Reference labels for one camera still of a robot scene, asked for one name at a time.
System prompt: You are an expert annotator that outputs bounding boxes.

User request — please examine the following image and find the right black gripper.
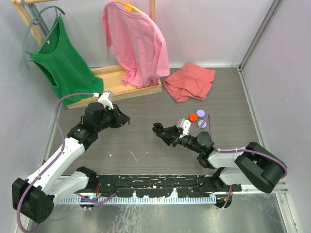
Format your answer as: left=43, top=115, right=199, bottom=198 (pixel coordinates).
left=156, top=124, right=202, bottom=154

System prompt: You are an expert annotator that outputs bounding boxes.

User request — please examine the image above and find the orange round charging case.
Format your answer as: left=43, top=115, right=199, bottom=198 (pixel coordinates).
left=189, top=113, right=198, bottom=122

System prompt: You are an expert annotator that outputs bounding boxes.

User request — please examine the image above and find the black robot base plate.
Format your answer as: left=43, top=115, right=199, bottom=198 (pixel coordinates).
left=77, top=175, right=229, bottom=198

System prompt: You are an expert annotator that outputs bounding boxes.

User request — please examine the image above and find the wooden clothes rack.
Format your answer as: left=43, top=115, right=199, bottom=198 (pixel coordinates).
left=12, top=0, right=162, bottom=108

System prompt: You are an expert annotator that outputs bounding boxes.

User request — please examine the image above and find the aluminium corner post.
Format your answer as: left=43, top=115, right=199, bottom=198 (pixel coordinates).
left=238, top=0, right=285, bottom=71

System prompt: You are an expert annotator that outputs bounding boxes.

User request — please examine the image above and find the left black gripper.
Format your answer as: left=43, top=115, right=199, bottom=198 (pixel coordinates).
left=96, top=104, right=129, bottom=132

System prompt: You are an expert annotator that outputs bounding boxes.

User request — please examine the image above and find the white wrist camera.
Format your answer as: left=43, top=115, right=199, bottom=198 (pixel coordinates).
left=98, top=91, right=114, bottom=110
left=176, top=118, right=191, bottom=135

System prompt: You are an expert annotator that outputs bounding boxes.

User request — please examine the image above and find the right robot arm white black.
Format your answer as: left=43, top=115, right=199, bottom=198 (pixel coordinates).
left=153, top=123, right=288, bottom=193

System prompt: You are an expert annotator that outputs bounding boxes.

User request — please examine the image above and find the pink t-shirt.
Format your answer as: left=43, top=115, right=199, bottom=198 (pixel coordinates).
left=102, top=1, right=170, bottom=88

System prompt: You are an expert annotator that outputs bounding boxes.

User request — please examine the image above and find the black round charging case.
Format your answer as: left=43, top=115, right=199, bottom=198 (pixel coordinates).
left=152, top=122, right=163, bottom=133

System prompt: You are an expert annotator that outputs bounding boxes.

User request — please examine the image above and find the coral folded cloth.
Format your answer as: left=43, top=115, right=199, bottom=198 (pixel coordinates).
left=163, top=63, right=216, bottom=102

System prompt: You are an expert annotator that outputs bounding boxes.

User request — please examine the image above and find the white slotted cable duct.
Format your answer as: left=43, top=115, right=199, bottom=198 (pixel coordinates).
left=59, top=194, right=217, bottom=205

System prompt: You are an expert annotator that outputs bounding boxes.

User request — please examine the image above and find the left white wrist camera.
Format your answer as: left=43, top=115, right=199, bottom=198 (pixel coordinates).
left=98, top=91, right=114, bottom=110

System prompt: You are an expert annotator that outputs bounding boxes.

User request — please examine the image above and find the lilac round charging case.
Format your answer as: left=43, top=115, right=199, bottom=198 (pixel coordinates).
left=197, top=120, right=207, bottom=129

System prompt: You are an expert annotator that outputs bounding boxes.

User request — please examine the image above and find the lilac earbud charging case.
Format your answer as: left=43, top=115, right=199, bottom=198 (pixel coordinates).
left=196, top=109, right=206, bottom=118

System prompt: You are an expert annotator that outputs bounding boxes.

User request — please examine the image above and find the green tank top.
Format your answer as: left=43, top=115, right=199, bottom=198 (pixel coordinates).
left=30, top=17, right=104, bottom=99

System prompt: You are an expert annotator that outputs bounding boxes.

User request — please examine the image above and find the grey-blue hanger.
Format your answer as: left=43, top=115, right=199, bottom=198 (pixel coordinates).
left=22, top=6, right=66, bottom=71

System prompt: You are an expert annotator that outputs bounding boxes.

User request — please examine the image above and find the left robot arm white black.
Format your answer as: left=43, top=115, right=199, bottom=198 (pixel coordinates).
left=12, top=102, right=130, bottom=223

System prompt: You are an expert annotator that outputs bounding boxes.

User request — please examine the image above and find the yellow hanger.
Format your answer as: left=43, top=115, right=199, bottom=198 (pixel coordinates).
left=113, top=0, right=142, bottom=13

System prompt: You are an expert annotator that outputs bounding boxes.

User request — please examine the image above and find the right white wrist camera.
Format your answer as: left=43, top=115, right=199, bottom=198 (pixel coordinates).
left=176, top=118, right=191, bottom=135

